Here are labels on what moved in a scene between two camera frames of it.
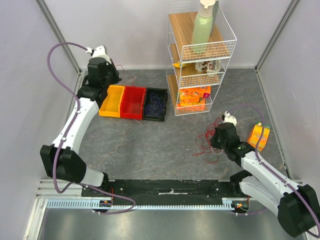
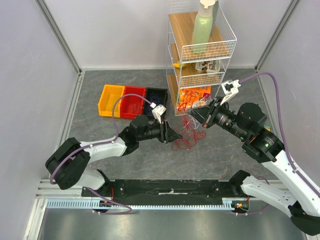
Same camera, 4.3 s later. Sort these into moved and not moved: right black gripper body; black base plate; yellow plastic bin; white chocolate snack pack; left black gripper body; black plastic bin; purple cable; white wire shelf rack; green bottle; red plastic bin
Moved: right black gripper body; left black gripper body
Not moved: red plastic bin; black base plate; yellow plastic bin; black plastic bin; purple cable; green bottle; white wire shelf rack; white chocolate snack pack
